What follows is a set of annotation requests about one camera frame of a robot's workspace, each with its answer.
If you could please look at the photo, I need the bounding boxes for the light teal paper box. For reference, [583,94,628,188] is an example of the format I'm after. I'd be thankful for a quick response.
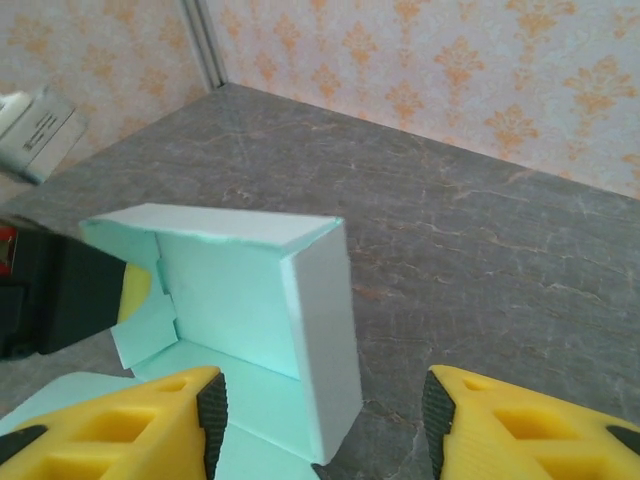
[0,202,362,480]

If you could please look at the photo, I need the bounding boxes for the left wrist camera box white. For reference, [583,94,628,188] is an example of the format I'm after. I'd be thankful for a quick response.
[0,83,90,187]

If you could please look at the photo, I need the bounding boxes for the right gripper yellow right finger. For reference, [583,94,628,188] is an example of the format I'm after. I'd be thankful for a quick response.
[422,364,640,480]

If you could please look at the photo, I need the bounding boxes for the aluminium corner post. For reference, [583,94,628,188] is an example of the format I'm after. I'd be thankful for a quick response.
[180,0,232,94]

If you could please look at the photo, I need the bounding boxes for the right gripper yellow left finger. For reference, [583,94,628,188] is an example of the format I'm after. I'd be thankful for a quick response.
[0,366,227,480]

